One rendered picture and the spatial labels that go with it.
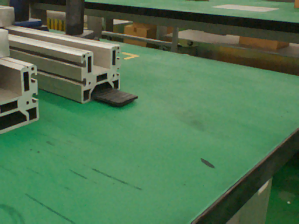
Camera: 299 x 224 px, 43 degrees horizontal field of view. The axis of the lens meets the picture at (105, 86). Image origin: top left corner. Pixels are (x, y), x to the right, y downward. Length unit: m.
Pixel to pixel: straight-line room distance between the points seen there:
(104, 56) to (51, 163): 0.27
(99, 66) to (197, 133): 0.23
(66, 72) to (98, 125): 0.13
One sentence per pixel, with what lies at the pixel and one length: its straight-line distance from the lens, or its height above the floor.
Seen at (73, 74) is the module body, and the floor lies 0.83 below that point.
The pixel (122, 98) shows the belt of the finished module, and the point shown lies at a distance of 0.62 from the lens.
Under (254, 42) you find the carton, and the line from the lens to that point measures 4.15.
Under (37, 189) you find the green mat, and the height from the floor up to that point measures 0.78.
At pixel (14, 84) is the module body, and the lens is 0.55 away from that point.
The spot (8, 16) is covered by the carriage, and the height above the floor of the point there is 0.89.
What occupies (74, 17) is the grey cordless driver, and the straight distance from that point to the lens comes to 0.85.
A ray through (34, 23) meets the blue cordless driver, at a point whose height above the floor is 0.84.
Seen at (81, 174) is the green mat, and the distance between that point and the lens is 0.43.
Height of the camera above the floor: 1.00
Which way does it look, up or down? 18 degrees down
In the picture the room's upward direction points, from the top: 1 degrees clockwise
